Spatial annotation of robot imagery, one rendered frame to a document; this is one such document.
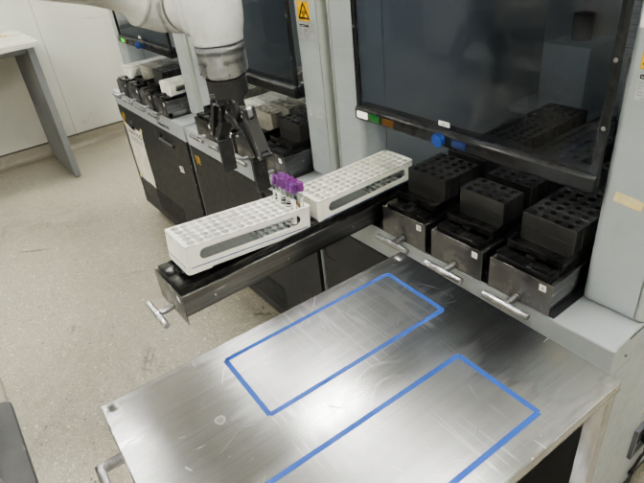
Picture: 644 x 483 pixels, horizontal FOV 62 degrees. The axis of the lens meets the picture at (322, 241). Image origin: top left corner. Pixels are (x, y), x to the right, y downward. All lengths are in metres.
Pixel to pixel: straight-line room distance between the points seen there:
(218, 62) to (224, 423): 0.59
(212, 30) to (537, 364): 0.74
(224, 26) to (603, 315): 0.84
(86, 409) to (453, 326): 1.53
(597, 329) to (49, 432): 1.73
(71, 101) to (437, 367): 4.08
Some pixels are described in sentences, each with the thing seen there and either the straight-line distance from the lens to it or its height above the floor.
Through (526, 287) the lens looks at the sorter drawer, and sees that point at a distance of 1.07.
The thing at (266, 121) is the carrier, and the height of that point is 0.85.
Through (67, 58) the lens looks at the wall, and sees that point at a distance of 4.57.
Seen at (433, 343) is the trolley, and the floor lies 0.82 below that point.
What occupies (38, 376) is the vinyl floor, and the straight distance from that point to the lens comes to 2.38.
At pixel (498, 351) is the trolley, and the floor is 0.82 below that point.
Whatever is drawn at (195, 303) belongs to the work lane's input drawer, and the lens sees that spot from 1.09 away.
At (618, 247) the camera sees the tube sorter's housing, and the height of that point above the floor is 0.87.
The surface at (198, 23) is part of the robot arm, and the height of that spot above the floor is 1.27.
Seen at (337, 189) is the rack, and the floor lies 0.86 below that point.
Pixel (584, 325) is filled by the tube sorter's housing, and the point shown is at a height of 0.73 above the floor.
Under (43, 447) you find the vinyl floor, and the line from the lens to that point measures 2.10.
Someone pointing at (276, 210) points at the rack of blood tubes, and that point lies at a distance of 1.16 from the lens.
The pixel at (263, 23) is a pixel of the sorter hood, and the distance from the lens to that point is 1.62.
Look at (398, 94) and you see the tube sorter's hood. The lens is 1.23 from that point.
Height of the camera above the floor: 1.41
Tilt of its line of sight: 32 degrees down
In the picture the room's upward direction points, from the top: 7 degrees counter-clockwise
